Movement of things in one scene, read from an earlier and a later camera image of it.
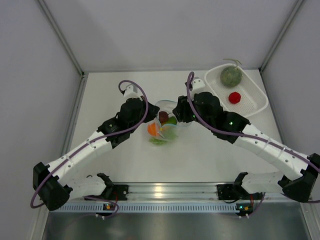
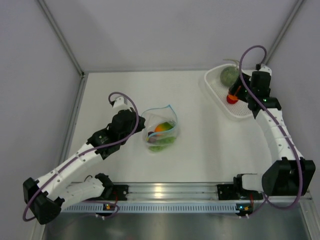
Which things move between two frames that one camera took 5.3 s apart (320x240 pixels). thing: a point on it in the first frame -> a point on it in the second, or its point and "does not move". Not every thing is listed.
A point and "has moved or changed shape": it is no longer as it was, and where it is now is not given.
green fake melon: x=231 y=76 does not move
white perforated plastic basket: x=254 y=99 does not move
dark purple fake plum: x=163 y=117 -> x=152 y=137
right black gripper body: x=186 y=114 -> x=252 y=91
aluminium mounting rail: x=190 y=193 does not move
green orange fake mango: x=171 y=120 -> x=163 y=127
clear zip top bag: x=163 y=129 has moved or changed shape
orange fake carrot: x=152 y=129 -> x=234 y=97
